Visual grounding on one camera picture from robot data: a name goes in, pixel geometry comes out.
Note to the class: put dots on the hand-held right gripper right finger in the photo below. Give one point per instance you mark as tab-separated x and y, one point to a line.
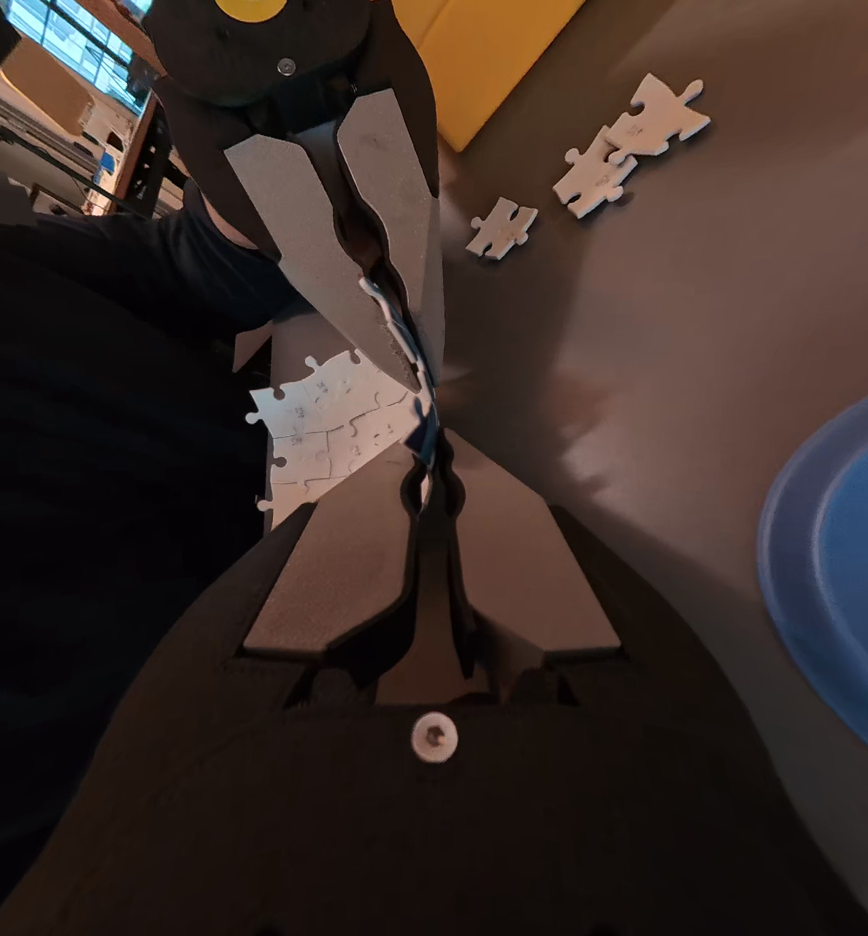
536	578

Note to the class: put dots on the yellow plastic bin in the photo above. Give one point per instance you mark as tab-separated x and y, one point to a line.
477	58

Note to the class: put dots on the blue round plastic stand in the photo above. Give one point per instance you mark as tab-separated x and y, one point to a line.
843	570

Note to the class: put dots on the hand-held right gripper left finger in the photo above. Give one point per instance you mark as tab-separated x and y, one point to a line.
331	578

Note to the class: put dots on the person's left forearm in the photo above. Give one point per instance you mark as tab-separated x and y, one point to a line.
112	270

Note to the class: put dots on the background wooden table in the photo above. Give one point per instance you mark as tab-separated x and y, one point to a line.
141	161

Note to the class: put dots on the large window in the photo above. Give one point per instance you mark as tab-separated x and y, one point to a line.
75	36

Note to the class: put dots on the white assembled puzzle ball section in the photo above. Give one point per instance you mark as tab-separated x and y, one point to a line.
331	424

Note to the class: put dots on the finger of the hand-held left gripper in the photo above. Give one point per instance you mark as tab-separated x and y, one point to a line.
302	227
397	183

